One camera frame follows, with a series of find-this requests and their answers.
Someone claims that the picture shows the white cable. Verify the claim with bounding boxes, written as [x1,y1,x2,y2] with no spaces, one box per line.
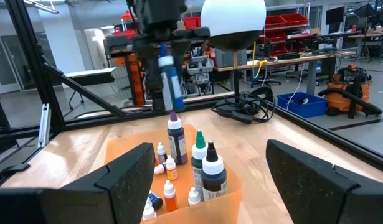
[284,60,306,110]

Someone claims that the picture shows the grey small parts bins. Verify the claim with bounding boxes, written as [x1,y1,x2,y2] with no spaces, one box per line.
[186,49,215,96]

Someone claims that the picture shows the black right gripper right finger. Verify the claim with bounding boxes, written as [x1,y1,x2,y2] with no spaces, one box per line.
[267,139,361,224]

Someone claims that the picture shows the black monitor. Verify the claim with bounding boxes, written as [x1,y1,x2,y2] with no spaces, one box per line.
[325,6,345,26]

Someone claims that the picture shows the small purple dropper bottle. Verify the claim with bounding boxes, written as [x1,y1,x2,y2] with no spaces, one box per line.
[156,142,168,165]

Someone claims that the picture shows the silver frame bracket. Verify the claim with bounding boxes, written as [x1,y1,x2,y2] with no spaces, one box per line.
[37,103,52,149]

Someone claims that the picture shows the long wooden workbench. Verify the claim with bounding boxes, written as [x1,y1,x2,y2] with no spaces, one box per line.
[214,50,357,96]

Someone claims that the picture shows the large black food coloring bottle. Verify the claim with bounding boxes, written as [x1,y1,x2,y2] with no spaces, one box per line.
[201,141,228,202]

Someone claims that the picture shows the small orange bottle yellow label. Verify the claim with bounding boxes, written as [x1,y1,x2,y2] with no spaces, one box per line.
[165,155,178,181]

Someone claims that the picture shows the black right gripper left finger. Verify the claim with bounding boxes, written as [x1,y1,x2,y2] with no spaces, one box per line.
[59,142,156,224]

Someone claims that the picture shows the black lamp cord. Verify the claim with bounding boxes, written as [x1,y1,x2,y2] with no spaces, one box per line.
[211,90,277,124]

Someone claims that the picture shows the red plastic storage bin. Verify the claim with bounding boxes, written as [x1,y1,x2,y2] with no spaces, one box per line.
[183,16,202,30]
[281,12,309,26]
[265,14,287,29]

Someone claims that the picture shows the small white-capped dropper bottle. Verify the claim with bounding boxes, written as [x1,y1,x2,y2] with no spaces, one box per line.
[187,186,201,207]
[142,202,157,222]

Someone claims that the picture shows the blue plastic storage bin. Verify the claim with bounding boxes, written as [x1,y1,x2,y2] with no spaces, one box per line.
[277,91,328,119]

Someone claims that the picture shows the orange black shop vacuum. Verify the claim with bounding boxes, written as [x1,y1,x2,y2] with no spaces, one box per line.
[318,64,383,119]

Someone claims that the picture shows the orange translucent plastic bin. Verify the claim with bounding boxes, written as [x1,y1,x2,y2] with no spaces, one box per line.
[104,123,244,224]

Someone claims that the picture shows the white globe table lamp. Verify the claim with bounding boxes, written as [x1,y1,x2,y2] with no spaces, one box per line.
[200,0,275,124]

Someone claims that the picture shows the white folding table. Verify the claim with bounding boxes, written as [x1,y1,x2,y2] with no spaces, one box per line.
[63,67,117,111]

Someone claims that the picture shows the large green food coloring bottle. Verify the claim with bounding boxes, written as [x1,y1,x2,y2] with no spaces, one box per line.
[191,129,208,202]

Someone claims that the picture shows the orange tool cart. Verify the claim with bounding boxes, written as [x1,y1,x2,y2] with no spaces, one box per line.
[112,54,147,106]

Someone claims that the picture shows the large purple food coloring bottle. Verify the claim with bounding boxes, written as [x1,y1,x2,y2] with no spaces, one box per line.
[166,109,189,165]

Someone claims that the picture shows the yellow cable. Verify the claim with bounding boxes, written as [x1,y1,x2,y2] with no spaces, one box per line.
[252,40,268,80]

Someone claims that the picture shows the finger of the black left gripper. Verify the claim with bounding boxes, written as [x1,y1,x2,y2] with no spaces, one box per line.
[175,41,192,91]
[144,48,166,112]

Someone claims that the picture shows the small blue dropper bottle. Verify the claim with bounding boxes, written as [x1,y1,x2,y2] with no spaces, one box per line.
[147,191,164,211]

